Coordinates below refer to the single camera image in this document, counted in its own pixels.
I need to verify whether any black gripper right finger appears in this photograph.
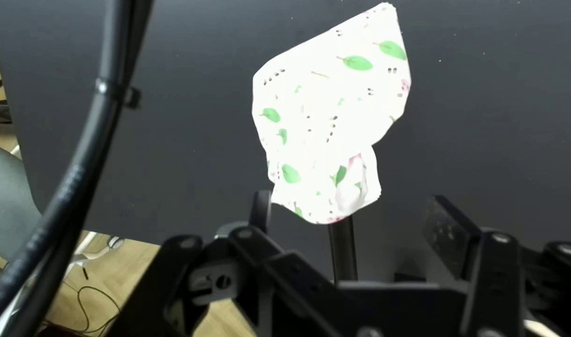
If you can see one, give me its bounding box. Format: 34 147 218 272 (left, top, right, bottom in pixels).
424 195 482 280

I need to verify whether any white patterned towel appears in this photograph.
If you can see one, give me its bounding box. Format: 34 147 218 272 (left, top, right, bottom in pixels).
252 3 413 225

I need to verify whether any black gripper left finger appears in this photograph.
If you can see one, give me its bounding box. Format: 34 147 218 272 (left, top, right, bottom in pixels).
250 192 272 233

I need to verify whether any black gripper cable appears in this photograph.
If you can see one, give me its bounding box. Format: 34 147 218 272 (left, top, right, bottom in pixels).
0 0 156 337

